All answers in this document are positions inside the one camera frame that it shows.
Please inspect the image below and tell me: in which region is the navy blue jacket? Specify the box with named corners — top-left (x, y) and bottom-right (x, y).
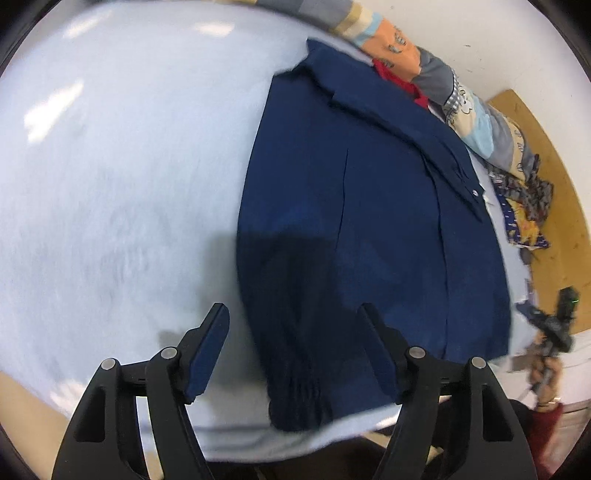
top-left (236, 40), bottom-right (511, 432)

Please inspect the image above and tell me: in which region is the red sleeve forearm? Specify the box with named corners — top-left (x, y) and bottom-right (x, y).
top-left (527, 400), bottom-right (564, 480)

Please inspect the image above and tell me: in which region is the person right hand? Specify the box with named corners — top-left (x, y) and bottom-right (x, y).
top-left (528, 333), bottom-right (563, 412)

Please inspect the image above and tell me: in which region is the wooden headboard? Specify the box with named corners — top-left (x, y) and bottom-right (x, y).
top-left (486, 88), bottom-right (591, 333)

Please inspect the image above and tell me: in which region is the colourful patterned blanket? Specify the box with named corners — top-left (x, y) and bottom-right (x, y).
top-left (488, 154), bottom-right (554, 250)

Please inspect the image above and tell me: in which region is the light blue bed sheet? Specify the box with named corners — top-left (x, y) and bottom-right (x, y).
top-left (0, 0), bottom-right (537, 464)

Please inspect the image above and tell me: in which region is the long patchwork body pillow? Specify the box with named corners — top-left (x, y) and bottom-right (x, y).
top-left (221, 0), bottom-right (541, 179)

